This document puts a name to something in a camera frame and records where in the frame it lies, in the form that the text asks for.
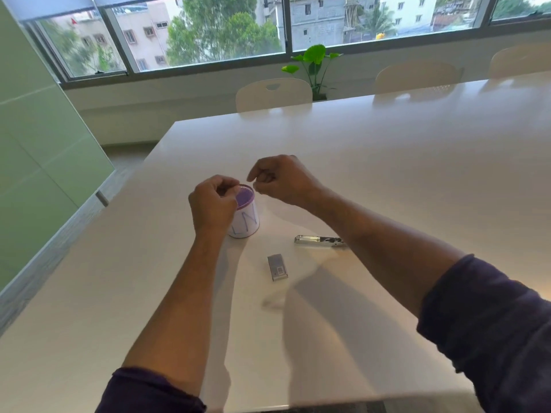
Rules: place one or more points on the silver metal stapler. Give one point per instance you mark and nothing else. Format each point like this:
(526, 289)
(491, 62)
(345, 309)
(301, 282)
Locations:
(316, 240)

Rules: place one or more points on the green potted plant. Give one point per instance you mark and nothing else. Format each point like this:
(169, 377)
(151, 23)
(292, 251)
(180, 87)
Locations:
(314, 66)

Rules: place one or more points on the person's right forearm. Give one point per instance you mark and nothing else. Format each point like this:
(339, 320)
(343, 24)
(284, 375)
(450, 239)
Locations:
(379, 249)

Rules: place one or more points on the person's right thumb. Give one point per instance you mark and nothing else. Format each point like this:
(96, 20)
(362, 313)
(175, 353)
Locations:
(257, 169)

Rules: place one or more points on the grey window frame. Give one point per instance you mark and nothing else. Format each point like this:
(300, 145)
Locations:
(287, 30)

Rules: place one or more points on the person's left hand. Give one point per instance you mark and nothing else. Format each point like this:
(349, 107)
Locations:
(209, 208)

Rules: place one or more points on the person's left thumb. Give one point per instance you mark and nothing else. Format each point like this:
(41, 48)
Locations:
(232, 198)

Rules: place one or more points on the green glass partition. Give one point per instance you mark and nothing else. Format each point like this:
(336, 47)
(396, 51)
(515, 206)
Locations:
(38, 159)

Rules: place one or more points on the dark purple sleeve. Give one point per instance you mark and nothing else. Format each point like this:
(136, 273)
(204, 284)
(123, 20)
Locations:
(146, 393)
(495, 335)

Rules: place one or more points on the dark purple left sleeve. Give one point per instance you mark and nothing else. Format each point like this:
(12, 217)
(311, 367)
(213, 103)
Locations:
(146, 393)

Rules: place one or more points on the small grey box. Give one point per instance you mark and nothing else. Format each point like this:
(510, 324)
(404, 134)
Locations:
(277, 267)

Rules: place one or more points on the white cup with purple lid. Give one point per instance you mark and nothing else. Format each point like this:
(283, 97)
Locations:
(246, 219)

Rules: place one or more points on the person's right hand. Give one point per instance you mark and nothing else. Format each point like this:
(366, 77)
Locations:
(286, 180)

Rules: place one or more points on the dark purple right sleeve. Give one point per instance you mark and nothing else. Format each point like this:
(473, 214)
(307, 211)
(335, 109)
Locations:
(495, 335)

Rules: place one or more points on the person's left forearm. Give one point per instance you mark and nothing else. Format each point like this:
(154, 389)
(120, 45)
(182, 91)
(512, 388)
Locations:
(185, 305)

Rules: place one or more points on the white chair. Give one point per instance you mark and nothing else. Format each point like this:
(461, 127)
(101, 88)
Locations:
(415, 77)
(518, 60)
(273, 95)

